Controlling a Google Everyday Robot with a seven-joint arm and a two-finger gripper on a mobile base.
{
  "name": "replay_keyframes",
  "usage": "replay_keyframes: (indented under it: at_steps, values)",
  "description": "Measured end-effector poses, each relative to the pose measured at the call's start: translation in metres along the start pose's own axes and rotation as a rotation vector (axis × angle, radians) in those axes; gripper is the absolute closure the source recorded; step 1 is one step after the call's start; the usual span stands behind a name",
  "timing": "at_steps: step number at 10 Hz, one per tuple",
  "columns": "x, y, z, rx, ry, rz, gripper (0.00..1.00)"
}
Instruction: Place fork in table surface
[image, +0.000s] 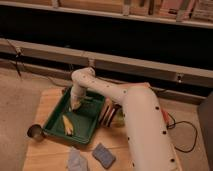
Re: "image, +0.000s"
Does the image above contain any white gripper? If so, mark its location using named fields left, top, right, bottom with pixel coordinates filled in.
left=70, top=93, right=85, bottom=110

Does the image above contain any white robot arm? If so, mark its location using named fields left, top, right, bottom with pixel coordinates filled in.
left=71, top=67, right=182, bottom=171

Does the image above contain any green plastic tray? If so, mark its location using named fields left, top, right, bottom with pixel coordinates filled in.
left=43, top=88, right=105, bottom=145

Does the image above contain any striped dark block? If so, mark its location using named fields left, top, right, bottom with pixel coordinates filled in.
left=99, top=104, right=121, bottom=127

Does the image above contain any small green cup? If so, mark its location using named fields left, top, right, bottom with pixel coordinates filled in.
left=116, top=109, right=125, bottom=126

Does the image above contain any grey folded cloth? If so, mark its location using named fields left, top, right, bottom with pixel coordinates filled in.
left=67, top=147, right=89, bottom=171

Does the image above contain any blue sponge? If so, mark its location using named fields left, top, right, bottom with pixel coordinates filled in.
left=92, top=143, right=116, bottom=169

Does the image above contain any black cable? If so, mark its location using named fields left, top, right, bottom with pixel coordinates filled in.
left=166, top=112, right=199, bottom=154

